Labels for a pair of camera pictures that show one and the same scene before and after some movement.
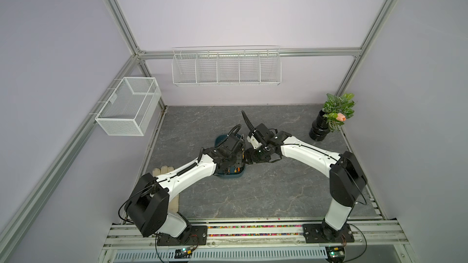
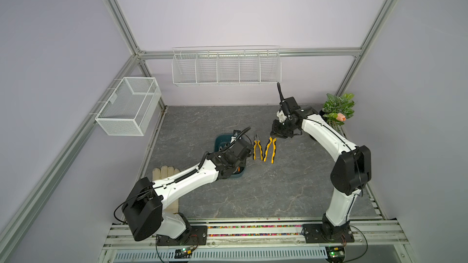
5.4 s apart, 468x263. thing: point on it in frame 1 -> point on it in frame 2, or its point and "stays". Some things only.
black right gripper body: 256,154 -> 282,129
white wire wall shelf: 226,66 stays
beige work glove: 173,204 stays
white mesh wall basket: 130,106 stays
